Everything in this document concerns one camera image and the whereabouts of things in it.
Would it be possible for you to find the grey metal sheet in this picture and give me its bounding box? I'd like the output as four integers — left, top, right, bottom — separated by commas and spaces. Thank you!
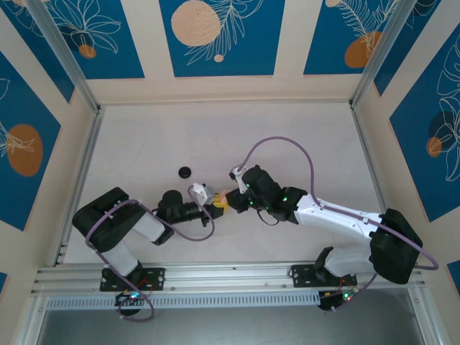
35, 308, 427, 345

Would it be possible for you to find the aluminium cross rail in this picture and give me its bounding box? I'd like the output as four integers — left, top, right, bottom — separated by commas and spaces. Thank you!
31, 261, 428, 296

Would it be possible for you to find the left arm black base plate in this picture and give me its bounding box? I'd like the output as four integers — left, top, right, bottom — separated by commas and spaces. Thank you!
99, 267, 167, 292

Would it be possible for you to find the grey slotted cable duct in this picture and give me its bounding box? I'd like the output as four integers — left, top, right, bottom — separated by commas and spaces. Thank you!
45, 291, 321, 311

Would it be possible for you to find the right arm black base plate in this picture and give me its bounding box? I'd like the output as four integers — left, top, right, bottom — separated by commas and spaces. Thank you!
288, 264, 359, 288

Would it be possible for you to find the aluminium corner post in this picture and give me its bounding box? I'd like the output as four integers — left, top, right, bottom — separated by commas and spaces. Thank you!
348, 0, 420, 111
24, 0, 106, 116

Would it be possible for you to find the aluminium frame profile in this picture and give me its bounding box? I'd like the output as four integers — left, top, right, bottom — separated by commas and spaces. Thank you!
408, 287, 443, 345
14, 293, 50, 345

